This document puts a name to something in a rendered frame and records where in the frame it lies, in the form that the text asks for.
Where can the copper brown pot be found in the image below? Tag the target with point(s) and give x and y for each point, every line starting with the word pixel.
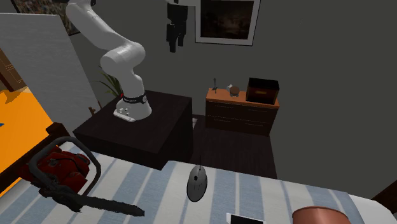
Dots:
pixel 319 216

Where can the grey oval disc with antenna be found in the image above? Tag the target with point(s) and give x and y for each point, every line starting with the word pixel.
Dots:
pixel 197 186

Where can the brown chest of drawers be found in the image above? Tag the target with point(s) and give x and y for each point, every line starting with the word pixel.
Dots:
pixel 238 116

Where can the green potted plant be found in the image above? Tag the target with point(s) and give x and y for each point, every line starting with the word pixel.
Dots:
pixel 112 83

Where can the bed with striped cover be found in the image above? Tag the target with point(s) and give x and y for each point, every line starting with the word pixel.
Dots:
pixel 149 192

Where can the white tablet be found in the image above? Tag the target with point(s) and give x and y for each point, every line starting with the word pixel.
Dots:
pixel 245 219

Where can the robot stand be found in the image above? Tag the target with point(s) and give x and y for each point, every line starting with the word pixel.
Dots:
pixel 155 124

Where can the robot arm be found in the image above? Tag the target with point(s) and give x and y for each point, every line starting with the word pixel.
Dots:
pixel 119 59

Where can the white framed dark wall picture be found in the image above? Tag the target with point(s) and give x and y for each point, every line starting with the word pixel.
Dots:
pixel 226 20

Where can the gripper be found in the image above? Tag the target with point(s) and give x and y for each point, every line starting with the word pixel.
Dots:
pixel 177 15

